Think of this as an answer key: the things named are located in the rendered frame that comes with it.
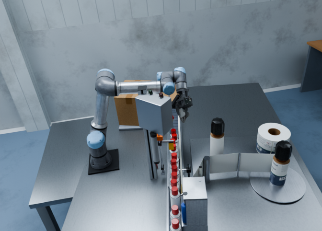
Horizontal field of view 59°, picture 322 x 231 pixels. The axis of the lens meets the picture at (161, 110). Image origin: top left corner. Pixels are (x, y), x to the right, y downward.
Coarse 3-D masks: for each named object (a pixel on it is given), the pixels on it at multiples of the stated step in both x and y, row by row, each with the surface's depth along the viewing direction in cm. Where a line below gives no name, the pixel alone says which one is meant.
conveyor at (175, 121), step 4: (172, 112) 240; (176, 112) 240; (176, 116) 234; (176, 120) 230; (176, 124) 225; (172, 128) 221; (176, 128) 220; (176, 132) 216; (180, 172) 181; (180, 176) 178; (180, 180) 175; (180, 184) 173; (180, 188) 170; (180, 196) 165; (180, 200) 162
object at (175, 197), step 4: (172, 188) 144; (176, 188) 144; (172, 192) 143; (176, 192) 143; (172, 196) 144; (176, 196) 144; (172, 200) 145; (176, 200) 145; (172, 204) 147; (176, 204) 147; (180, 204) 149; (180, 208) 151
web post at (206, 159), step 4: (208, 156) 164; (204, 160) 163; (208, 160) 162; (204, 164) 165; (208, 164) 164; (204, 168) 166; (208, 168) 165; (204, 172) 168; (208, 172) 167; (204, 176) 170; (208, 176) 169; (208, 180) 171
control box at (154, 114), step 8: (144, 96) 147; (152, 96) 146; (136, 104) 149; (144, 104) 145; (152, 104) 141; (160, 104) 139; (168, 104) 143; (144, 112) 148; (152, 112) 144; (160, 112) 140; (168, 112) 145; (144, 120) 151; (152, 120) 147; (160, 120) 143; (168, 120) 147; (144, 128) 155; (152, 128) 150; (160, 128) 146; (168, 128) 150
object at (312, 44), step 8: (320, 40) 381; (312, 48) 381; (320, 48) 358; (312, 56) 387; (320, 56) 389; (312, 64) 394; (320, 64) 396; (304, 72) 401; (312, 72) 401; (320, 72) 404; (304, 80) 406; (312, 80) 408; (320, 80) 411; (304, 88) 414; (312, 88) 416; (320, 88) 419
